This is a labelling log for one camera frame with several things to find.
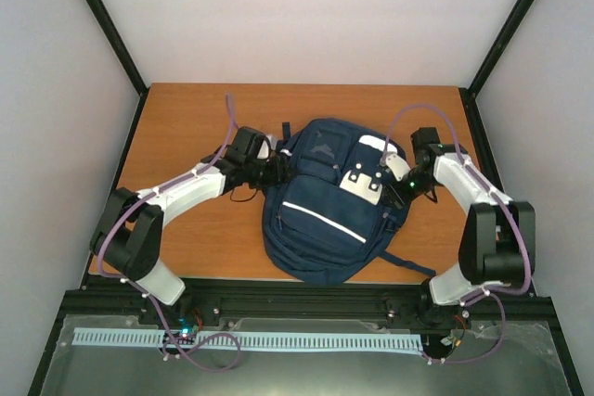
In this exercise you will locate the left black frame post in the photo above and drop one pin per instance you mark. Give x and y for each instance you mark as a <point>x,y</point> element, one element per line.
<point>110,31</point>

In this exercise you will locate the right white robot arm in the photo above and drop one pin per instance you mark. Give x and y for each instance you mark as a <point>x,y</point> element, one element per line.
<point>498,244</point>

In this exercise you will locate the navy blue student backpack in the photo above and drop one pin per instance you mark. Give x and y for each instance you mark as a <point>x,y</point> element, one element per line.
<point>328,222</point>

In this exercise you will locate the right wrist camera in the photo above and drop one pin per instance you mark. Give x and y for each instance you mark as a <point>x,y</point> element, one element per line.
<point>398,166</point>

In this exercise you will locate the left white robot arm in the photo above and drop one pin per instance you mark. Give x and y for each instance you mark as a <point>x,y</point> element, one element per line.
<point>127,239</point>

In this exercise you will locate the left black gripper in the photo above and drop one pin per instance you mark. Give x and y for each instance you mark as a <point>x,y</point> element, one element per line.
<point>279,174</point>

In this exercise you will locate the light blue slotted cable duct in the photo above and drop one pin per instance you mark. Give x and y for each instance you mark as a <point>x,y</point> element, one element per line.
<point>249,341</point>

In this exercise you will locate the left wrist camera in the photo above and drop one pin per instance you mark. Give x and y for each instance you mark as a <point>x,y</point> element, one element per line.
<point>269,147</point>

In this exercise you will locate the right black frame post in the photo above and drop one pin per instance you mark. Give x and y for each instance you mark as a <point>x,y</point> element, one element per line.
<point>510,26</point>

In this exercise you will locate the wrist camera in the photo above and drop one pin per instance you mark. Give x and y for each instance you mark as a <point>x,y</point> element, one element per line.
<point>398,166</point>
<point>269,147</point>

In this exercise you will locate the black frame post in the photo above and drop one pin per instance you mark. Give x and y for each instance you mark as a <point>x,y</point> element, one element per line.
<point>110,31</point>
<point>510,26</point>

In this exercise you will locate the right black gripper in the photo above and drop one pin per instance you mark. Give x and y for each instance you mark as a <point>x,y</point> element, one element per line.
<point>399,196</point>

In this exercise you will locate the black aluminium frame base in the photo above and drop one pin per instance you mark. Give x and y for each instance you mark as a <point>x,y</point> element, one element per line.
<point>517,341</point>

